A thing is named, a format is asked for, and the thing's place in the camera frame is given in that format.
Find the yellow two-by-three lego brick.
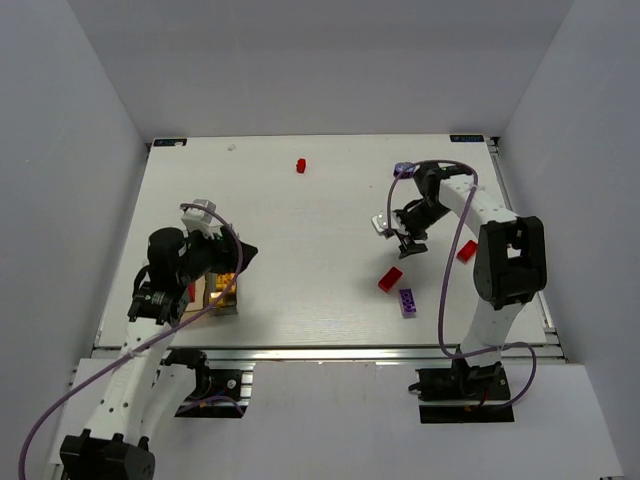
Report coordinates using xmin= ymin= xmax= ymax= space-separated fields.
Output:
xmin=214 ymin=272 xmax=237 ymax=294

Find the red two-by-two lego brick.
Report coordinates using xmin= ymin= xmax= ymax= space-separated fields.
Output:
xmin=378 ymin=266 xmax=403 ymax=293

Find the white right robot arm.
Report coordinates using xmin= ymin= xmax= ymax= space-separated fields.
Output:
xmin=372 ymin=160 xmax=547 ymax=383

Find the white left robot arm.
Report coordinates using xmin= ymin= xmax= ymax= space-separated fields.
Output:
xmin=59 ymin=199 xmax=258 ymax=479

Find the dark grey clear container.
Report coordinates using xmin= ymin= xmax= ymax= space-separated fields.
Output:
xmin=205 ymin=273 xmax=238 ymax=316

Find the purple round lego piece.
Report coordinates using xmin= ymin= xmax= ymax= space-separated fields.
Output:
xmin=393 ymin=162 xmax=417 ymax=179

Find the amber clear container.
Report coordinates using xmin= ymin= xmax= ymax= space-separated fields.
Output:
xmin=182 ymin=276 xmax=207 ymax=320

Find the purple lego brick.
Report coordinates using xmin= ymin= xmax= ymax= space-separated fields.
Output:
xmin=398 ymin=288 xmax=417 ymax=318

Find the right blue table label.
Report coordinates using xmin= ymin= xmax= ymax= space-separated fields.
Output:
xmin=449 ymin=134 xmax=485 ymax=143

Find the blue table label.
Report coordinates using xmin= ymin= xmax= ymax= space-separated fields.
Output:
xmin=152 ymin=138 xmax=187 ymax=148
xmin=449 ymin=134 xmax=485 ymax=143

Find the left blue table label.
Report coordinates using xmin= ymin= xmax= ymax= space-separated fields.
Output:
xmin=152 ymin=138 xmax=187 ymax=148

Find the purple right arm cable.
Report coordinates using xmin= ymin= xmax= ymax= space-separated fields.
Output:
xmin=385 ymin=158 xmax=539 ymax=409

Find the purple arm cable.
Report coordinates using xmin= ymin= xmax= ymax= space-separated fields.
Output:
xmin=17 ymin=201 xmax=246 ymax=480
xmin=385 ymin=158 xmax=539 ymax=409

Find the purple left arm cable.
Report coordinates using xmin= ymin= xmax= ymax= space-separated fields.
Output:
xmin=17 ymin=201 xmax=246 ymax=480

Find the aluminium table front rail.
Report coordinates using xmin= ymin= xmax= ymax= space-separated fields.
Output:
xmin=90 ymin=344 xmax=566 ymax=362

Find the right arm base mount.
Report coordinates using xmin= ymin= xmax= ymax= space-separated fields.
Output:
xmin=408 ymin=359 xmax=515 ymax=424

